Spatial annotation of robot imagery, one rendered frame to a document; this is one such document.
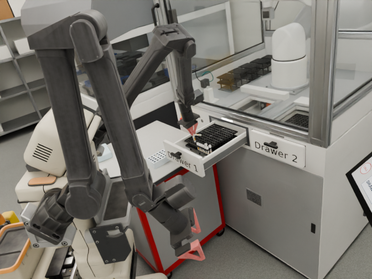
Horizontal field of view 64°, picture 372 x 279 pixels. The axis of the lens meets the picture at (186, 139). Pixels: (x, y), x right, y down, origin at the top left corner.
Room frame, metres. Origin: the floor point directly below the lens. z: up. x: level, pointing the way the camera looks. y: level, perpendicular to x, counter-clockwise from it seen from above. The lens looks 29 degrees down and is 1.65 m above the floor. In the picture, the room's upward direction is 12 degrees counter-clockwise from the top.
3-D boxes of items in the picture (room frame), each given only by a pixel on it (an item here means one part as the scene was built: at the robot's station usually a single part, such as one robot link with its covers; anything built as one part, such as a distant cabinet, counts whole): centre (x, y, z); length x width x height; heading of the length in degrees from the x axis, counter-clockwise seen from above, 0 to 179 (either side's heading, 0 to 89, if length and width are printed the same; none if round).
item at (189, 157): (1.26, 0.03, 0.87); 0.29 x 0.02 x 0.11; 34
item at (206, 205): (1.61, 0.25, 0.38); 0.62 x 0.58 x 0.76; 34
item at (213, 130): (1.37, -0.13, 0.87); 0.22 x 0.18 x 0.06; 124
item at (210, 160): (1.37, -0.14, 0.86); 0.40 x 0.26 x 0.06; 124
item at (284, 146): (1.17, -0.41, 0.87); 0.29 x 0.02 x 0.11; 34
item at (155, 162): (1.44, 0.17, 0.78); 0.12 x 0.08 x 0.04; 124
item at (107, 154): (1.65, 0.53, 0.78); 0.15 x 0.10 x 0.04; 22
